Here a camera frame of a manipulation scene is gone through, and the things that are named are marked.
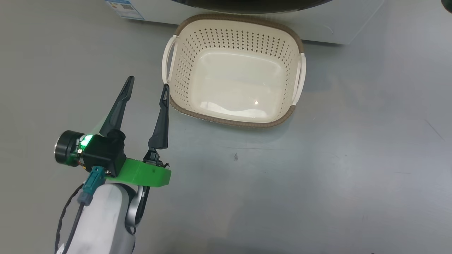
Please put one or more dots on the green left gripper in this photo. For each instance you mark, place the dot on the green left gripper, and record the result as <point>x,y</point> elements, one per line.
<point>144,174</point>

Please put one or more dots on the cream perforated laundry basket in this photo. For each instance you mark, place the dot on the cream perforated laundry basket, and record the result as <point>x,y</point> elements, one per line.
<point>233,81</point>

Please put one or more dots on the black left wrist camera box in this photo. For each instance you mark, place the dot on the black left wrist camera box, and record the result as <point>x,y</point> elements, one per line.
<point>106,151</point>

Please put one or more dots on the white washing machine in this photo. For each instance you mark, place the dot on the white washing machine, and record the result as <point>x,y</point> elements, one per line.
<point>317,24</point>

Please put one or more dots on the blue energy label sticker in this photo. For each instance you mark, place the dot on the blue energy label sticker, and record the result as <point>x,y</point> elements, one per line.
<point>125,8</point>

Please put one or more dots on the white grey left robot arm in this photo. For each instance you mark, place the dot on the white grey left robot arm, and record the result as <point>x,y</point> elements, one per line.
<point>102,218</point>

